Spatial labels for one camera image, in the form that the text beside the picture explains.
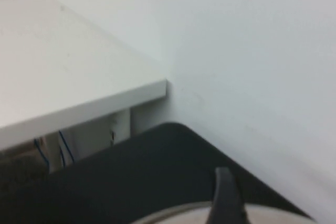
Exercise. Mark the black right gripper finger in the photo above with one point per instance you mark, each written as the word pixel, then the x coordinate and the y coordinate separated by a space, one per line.
pixel 227 200

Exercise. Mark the steel lid with black knob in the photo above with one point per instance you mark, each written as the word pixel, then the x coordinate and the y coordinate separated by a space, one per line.
pixel 183 213

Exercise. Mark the white desk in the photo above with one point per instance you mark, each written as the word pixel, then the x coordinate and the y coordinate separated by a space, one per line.
pixel 65 64

